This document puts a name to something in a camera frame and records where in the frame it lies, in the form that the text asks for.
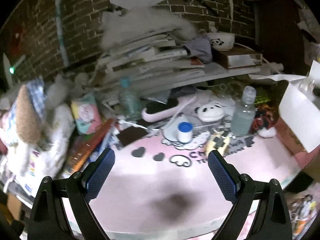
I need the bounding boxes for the blue lid white jar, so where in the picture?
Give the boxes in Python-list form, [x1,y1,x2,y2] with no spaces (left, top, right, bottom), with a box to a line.
[177,122,193,144]

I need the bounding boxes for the clear frosted liquid bottle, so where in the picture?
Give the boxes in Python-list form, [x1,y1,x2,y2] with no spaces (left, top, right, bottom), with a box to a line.
[231,86,257,137]

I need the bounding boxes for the white panda bowl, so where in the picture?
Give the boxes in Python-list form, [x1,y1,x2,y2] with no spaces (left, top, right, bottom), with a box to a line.
[206,32,235,51]

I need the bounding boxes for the white fluffy fur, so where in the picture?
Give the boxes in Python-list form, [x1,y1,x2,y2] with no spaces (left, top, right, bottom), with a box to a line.
[100,7,199,51]

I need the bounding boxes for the stack of books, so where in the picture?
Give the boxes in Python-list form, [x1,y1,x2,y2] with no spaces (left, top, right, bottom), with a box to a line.
[89,30,261,95]

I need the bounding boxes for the pink hairbrush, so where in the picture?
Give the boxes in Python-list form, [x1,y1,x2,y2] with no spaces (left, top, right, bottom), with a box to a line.
[142,94,196,123]

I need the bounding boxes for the white pink cardboard box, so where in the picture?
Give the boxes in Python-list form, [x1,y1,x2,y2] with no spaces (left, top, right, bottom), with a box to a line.
[279,60,319,169]

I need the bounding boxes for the white plush toy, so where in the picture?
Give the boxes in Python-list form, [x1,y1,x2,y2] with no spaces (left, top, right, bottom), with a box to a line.
[1,75,75,197]

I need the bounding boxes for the brown white box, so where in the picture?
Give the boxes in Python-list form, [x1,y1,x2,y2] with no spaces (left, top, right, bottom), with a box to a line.
[221,47,263,69]

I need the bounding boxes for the purple grey cloth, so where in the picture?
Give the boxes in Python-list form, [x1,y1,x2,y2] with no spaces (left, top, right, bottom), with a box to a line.
[183,36,213,63]

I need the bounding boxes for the white cotton ball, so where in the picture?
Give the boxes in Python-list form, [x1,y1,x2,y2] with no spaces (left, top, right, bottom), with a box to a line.
[257,127,277,138]

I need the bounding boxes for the orange brown flat packets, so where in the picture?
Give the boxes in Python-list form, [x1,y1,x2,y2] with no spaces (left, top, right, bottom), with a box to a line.
[63,119,115,175]

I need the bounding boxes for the yellow plush hair clip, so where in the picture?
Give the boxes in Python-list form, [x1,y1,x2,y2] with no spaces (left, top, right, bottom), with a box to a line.
[206,131,233,157]

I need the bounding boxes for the pink mat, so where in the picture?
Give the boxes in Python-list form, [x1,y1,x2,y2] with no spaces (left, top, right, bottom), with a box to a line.
[62,129,301,234]

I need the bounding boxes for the kotex pad package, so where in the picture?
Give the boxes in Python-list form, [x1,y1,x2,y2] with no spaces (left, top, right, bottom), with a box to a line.
[71,93,102,135]

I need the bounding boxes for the red black scrunchie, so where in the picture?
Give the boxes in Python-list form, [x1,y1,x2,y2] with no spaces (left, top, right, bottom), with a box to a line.
[249,109,274,134]

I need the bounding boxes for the teal capped water bottle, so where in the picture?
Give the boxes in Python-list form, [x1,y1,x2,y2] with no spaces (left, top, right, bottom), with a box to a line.
[119,77,142,120]

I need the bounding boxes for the panda plush pouch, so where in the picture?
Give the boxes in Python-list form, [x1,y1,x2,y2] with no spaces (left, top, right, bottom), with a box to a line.
[195,102,225,122]

